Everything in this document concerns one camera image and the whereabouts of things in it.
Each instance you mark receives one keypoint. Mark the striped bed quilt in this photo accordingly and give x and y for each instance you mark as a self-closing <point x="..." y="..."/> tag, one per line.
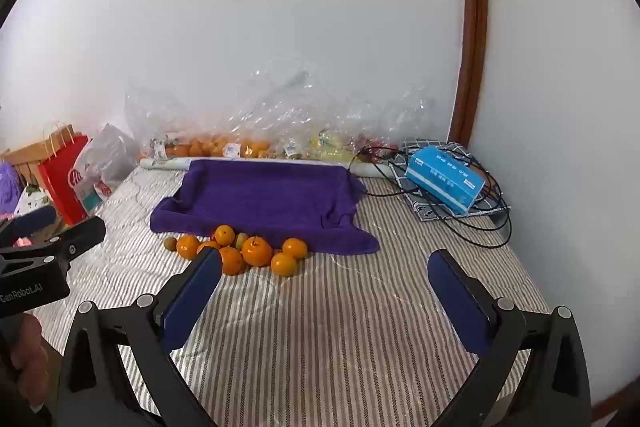
<point x="325" y="332"/>

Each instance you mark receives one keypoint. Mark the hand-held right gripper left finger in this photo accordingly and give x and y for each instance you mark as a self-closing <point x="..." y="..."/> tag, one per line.
<point x="192" y="302"/>

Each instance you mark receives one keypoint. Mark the purple towel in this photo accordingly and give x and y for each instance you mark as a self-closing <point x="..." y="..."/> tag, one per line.
<point x="260" y="197"/>

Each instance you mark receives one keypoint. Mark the small orange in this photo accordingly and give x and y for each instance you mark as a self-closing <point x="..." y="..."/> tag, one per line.
<point x="224" y="235"/>
<point x="188" y="247"/>
<point x="206" y="247"/>
<point x="294" y="248"/>

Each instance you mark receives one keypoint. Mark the clear bag of small oranges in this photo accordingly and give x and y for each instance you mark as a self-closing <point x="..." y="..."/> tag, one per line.
<point x="255" y="148"/>

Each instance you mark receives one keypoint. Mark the person's left hand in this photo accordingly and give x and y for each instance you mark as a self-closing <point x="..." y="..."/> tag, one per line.
<point x="30" y="357"/>

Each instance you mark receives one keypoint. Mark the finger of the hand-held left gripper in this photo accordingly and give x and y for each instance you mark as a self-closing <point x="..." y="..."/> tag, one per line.
<point x="35" y="218"/>
<point x="82" y="237"/>

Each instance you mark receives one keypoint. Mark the clear bag of large oranges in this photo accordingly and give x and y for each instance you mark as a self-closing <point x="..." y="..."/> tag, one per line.
<point x="200" y="146"/>

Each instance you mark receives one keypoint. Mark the clear bag of red fruits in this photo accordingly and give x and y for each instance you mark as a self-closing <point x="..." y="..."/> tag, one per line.
<point x="372" y="142"/>

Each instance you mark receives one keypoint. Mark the purple fuzzy item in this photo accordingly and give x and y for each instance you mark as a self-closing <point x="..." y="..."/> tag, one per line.
<point x="7" y="187"/>

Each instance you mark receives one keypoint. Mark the black white checked cloth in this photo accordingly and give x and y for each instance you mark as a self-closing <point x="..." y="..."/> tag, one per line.
<point x="425" y="207"/>

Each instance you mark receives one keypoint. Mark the clear bag of tan fruits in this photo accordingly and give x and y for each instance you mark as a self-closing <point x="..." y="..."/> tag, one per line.
<point x="295" y="151"/>

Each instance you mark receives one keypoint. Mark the small yellow green fruit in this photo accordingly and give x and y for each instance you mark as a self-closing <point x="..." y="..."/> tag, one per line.
<point x="242" y="238"/>

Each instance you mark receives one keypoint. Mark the red paper bag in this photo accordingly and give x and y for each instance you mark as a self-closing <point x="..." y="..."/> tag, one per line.
<point x="60" y="187"/>

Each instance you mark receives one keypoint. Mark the brown wooden door frame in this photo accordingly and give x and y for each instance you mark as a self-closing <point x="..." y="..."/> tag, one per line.
<point x="475" y="7"/>

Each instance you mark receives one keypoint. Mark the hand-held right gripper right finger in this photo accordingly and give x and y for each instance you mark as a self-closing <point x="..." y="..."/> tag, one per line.
<point x="457" y="302"/>

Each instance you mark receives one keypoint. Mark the small red green fruit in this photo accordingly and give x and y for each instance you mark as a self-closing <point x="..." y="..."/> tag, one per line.
<point x="170" y="243"/>

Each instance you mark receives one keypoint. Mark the white plastic bag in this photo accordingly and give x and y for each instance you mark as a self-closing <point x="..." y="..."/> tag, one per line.
<point x="107" y="157"/>

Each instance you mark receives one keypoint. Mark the large orange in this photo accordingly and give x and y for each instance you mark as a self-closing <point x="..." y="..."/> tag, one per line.
<point x="283" y="265"/>
<point x="231" y="261"/>
<point x="257" y="252"/>

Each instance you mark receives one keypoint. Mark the blue tissue box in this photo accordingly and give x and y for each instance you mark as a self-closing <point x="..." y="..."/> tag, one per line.
<point x="440" y="179"/>

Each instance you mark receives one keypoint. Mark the brown paper bag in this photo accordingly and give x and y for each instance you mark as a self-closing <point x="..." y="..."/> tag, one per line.
<point x="22" y="156"/>

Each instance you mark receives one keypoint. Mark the clear bag of yellow fruits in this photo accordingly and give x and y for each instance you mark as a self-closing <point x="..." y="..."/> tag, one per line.
<point x="327" y="146"/>

